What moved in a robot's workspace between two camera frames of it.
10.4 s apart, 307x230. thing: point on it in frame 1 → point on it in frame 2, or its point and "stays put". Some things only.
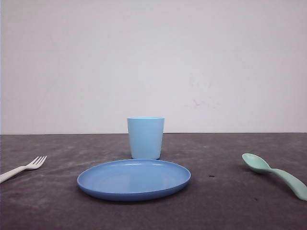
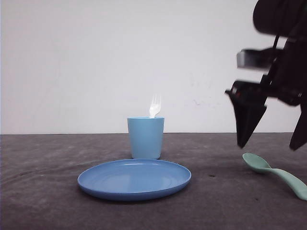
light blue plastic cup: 146,135 stays put
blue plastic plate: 133,179 stays put
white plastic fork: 33,165 → 155,107
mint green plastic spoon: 257,164 stays put
